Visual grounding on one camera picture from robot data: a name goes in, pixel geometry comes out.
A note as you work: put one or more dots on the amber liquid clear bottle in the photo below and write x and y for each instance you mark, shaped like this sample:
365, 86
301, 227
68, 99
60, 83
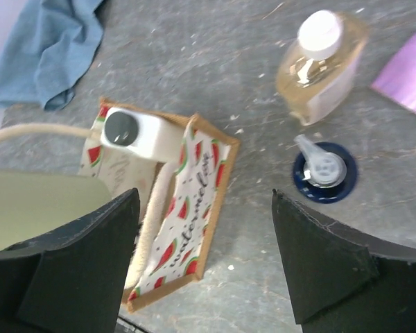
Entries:
317, 71

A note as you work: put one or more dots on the white bottle grey cap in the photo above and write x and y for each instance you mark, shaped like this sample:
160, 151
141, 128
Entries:
145, 135

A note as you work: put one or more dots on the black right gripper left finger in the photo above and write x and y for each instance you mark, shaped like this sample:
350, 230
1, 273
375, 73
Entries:
70, 279

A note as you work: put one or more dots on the blue denim cloth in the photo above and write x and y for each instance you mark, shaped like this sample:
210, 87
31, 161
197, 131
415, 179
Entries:
49, 49

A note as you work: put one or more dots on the pink purple floral cloth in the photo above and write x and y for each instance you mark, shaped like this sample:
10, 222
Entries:
397, 80

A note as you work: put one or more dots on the dark blue pump bottle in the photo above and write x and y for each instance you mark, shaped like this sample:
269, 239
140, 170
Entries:
323, 172

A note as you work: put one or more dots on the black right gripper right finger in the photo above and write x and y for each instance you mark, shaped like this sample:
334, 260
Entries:
339, 278

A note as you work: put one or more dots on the pale green cream-cap bottle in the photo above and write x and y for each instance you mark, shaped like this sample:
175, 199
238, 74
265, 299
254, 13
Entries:
33, 203

